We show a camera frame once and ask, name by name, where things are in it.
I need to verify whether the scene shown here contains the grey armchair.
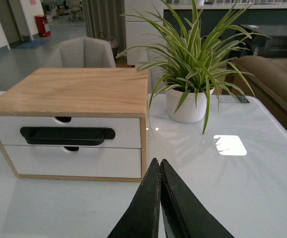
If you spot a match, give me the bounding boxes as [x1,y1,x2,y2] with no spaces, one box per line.
[45,37,116,68]

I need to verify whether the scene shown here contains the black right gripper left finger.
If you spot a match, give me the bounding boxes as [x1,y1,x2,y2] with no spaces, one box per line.
[108,158,161,238]

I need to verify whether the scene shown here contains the white cabinet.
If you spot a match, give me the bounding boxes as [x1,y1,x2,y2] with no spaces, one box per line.
[124,0,170,67]

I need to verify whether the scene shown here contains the white top drawer black handle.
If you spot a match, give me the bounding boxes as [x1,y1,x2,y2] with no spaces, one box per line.
[0,116,141,148]

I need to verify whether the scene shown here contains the brown sofa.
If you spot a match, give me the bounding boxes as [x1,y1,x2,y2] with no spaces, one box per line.
[225,56,287,130]

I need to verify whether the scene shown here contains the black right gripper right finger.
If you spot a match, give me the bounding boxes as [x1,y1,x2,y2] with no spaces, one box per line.
[161,159,233,238]

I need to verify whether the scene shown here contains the black printer box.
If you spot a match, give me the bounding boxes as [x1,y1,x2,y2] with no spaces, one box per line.
[241,25,287,58]

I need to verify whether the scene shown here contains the wooden drawer cabinet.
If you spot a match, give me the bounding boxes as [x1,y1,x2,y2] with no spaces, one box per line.
[0,68,148,181]

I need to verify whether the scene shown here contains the spider plant in white pot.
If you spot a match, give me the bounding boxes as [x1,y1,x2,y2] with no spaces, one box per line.
[115,0,272,135]

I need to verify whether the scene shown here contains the dark grey counter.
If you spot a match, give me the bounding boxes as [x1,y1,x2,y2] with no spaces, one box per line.
[164,4,287,58]

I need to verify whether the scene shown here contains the woven basket with handles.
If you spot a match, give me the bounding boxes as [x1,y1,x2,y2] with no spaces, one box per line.
[99,32,119,57]

